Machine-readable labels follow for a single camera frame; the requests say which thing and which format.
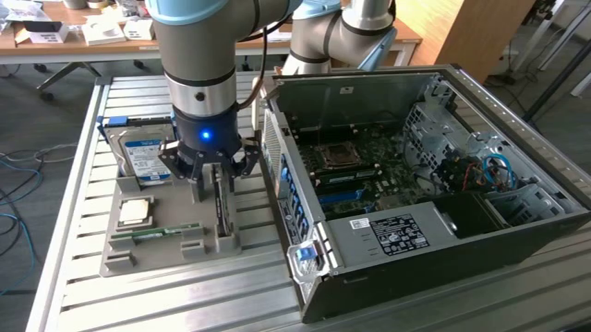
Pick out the black graphics card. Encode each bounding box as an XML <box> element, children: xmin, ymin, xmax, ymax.
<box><xmin>209</xmin><ymin>162</ymin><xmax>234</xmax><ymax>240</ymax></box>

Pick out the blue case latch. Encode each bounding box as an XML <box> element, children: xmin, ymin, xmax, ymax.
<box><xmin>294</xmin><ymin>246</ymin><xmax>320</xmax><ymax>263</ymax></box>

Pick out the green RAM stick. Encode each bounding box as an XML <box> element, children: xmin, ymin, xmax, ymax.
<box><xmin>109</xmin><ymin>223</ymin><xmax>204</xmax><ymax>240</ymax></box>
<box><xmin>316</xmin><ymin>168</ymin><xmax>377</xmax><ymax>184</ymax></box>

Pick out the grey leg with castor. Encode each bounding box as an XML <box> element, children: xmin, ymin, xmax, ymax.
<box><xmin>34</xmin><ymin>62</ymin><xmax>102</xmax><ymax>102</ymax></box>

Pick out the white box with round hole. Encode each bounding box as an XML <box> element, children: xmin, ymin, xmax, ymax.
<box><xmin>81</xmin><ymin>15</ymin><xmax>126</xmax><ymax>46</ymax></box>

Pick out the black metal pole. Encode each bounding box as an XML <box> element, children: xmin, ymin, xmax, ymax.
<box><xmin>523</xmin><ymin>34</ymin><xmax>591</xmax><ymax>122</ymax></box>

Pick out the blue floor cable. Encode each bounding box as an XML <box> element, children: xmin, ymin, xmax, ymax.
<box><xmin>0</xmin><ymin>151</ymin><xmax>44</xmax><ymax>295</ymax></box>

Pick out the black fan shroud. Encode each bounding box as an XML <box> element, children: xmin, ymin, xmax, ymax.
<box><xmin>433</xmin><ymin>193</ymin><xmax>511</xmax><ymax>239</ymax></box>

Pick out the grey parts rack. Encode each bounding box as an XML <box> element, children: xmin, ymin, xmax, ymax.
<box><xmin>98</xmin><ymin>137</ymin><xmax>244</xmax><ymax>278</ymax></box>

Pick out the green motherboard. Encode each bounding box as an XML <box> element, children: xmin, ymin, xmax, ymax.
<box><xmin>294</xmin><ymin>124</ymin><xmax>439</xmax><ymax>221</ymax></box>

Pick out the black open PC case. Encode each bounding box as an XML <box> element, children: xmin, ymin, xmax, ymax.
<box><xmin>250</xmin><ymin>63</ymin><xmax>591</xmax><ymax>324</ymax></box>

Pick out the CPU socket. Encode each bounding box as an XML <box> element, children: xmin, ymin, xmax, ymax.
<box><xmin>317</xmin><ymin>141</ymin><xmax>364</xmax><ymax>167</ymax></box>

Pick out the blue expansion slot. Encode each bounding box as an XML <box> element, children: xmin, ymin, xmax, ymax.
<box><xmin>317</xmin><ymin>190</ymin><xmax>364</xmax><ymax>205</ymax></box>

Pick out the small white labelled box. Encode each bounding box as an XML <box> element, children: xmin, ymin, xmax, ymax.
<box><xmin>122</xmin><ymin>19</ymin><xmax>156</xmax><ymax>42</ymax></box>

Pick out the silver disk bay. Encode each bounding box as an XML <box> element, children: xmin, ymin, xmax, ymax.
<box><xmin>484</xmin><ymin>183</ymin><xmax>567</xmax><ymax>225</ymax></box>

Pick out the hard disk with blue bracket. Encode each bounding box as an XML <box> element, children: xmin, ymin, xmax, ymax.
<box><xmin>96</xmin><ymin>112</ymin><xmax>180</xmax><ymax>187</ymax></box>

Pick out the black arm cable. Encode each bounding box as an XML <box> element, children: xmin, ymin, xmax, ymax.
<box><xmin>234</xmin><ymin>13</ymin><xmax>298</xmax><ymax>110</ymax></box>

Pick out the white paper stack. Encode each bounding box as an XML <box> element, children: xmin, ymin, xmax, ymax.
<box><xmin>265</xmin><ymin>24</ymin><xmax>292</xmax><ymax>43</ymax></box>

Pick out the blue wire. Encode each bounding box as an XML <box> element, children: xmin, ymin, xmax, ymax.
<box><xmin>479</xmin><ymin>151</ymin><xmax>517</xmax><ymax>190</ymax></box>

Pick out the grey power supply unit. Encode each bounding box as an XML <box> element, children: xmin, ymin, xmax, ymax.
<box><xmin>317</xmin><ymin>202</ymin><xmax>457</xmax><ymax>273</ymax></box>

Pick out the white box with black lid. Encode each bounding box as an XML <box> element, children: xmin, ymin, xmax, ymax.
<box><xmin>22</xmin><ymin>20</ymin><xmax>70</xmax><ymax>44</ymax></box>

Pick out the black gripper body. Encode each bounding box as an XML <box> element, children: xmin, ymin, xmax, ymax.
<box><xmin>172</xmin><ymin>103</ymin><xmax>241</xmax><ymax>156</ymax></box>

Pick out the silver CPU chip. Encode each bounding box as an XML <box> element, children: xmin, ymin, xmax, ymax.
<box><xmin>118</xmin><ymin>199</ymin><xmax>152</xmax><ymax>222</ymax></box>

